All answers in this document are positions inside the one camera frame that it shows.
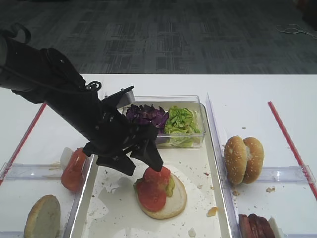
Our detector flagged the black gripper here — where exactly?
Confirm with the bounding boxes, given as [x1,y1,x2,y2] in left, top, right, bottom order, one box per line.
[83,99,163,176]

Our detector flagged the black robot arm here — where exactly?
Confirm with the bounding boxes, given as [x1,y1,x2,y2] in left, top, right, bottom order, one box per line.
[0,36,163,176]

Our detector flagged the shredded green lettuce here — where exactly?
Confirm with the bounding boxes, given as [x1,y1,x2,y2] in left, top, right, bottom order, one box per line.
[164,106,201,147]

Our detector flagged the stack of tomato slices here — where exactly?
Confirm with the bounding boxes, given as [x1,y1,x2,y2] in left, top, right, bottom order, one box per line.
[61,148,87,192]

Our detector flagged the brown meat patties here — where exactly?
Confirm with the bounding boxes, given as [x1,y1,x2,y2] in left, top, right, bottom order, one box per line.
[238,213,275,238]

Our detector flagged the shredded purple cabbage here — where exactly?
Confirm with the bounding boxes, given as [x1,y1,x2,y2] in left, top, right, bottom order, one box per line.
[124,104,169,134]

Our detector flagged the white rectangular tray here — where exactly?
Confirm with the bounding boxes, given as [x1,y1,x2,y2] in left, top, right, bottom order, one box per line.
[74,103,227,238]

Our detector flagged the clear plastic salad box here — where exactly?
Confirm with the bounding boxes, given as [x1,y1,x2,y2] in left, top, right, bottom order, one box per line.
[121,95,206,148]

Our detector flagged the bottom bun slice on tray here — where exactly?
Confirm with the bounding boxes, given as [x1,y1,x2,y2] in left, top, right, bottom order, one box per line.
[135,174,187,219]

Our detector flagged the white holder block left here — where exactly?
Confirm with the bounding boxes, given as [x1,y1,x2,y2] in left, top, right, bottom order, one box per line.
[60,147,73,168]

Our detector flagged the white holder block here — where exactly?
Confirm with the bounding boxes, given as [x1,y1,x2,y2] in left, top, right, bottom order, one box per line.
[268,217,284,238]
[60,147,73,168]

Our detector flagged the orange food scrap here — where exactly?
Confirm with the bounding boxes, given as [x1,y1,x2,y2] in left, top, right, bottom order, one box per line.
[206,207,218,217]

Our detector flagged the sesame bun left half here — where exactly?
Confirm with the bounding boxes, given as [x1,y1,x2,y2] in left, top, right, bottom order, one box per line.
[224,136,247,185]

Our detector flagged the sesame bun half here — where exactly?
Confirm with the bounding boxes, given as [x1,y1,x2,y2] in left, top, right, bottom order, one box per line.
[242,137,264,184]
[224,136,247,185]

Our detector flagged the bun half lower left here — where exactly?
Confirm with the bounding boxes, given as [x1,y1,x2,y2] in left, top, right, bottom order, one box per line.
[23,194,61,238]

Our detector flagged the sesame bun right half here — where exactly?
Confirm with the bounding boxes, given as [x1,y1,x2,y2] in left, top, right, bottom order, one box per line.
[242,137,264,184]

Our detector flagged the red tape strip left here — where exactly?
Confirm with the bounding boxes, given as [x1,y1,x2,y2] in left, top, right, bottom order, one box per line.
[0,103,46,184]

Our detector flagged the red tape strip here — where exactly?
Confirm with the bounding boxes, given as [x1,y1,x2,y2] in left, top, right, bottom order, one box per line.
[0,103,46,184]
[267,101,317,198]

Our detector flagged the red tape strip right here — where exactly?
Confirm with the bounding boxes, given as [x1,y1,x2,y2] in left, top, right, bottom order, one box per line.
[267,101,317,198]

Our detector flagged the white holder block right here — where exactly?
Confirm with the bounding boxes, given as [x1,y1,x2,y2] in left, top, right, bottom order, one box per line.
[268,217,284,238]

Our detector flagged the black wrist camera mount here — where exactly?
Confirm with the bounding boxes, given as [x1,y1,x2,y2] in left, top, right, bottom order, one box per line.
[102,86,135,109]

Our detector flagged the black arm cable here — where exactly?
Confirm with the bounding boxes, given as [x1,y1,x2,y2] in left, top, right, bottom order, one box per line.
[0,22,32,45]

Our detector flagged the white cable on floor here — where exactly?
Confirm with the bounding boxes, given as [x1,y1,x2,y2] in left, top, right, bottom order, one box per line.
[276,24,317,38]

